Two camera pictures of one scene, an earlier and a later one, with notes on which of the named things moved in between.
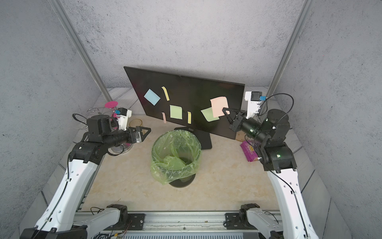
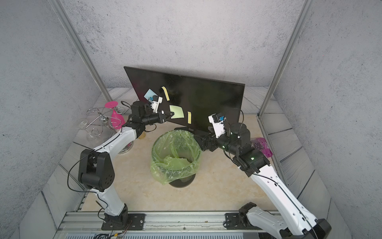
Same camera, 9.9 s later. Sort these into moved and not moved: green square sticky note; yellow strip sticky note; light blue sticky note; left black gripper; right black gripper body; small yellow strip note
Moved: right black gripper body; left black gripper
Not moved: small yellow strip note; green square sticky note; light blue sticky note; yellow strip sticky note
